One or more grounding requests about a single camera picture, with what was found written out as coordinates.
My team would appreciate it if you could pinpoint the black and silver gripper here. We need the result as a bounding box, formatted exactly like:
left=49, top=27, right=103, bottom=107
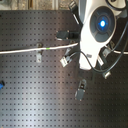
left=56, top=31, right=80, bottom=67

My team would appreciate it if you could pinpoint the white cable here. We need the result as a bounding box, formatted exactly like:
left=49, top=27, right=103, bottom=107
left=0, top=42, right=80, bottom=55

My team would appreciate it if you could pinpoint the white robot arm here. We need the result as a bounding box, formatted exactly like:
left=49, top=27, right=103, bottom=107
left=57, top=0, right=127, bottom=73

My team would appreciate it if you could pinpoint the black perforated breadboard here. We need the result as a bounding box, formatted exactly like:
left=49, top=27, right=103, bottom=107
left=0, top=10, right=128, bottom=128

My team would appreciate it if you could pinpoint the upper metal cable clip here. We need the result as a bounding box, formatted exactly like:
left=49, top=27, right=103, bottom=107
left=37, top=43, right=43, bottom=48

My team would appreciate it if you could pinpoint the metal cable clip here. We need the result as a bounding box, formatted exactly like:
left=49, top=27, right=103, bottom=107
left=36, top=52, right=42, bottom=63
left=37, top=43, right=43, bottom=48

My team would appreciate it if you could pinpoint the lower metal cable clip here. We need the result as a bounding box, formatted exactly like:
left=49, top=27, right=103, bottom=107
left=36, top=52, right=42, bottom=63

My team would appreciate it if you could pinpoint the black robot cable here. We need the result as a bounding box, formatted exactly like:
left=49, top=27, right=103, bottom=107
left=78, top=19, right=128, bottom=75

